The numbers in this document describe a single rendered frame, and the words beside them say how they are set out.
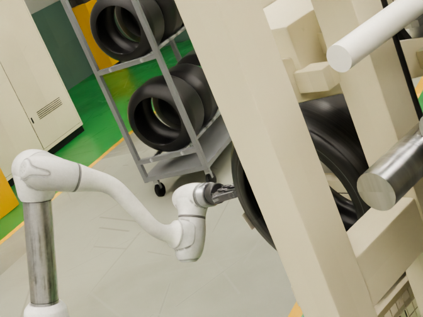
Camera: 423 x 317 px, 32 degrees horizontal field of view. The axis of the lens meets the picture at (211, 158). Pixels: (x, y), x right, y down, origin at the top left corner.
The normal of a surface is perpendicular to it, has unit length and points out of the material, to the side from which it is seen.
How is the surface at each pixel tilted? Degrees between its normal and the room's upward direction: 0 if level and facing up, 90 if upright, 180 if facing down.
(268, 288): 0
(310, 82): 90
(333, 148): 61
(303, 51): 90
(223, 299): 0
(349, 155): 67
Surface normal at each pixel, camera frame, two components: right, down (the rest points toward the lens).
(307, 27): 0.66, -0.01
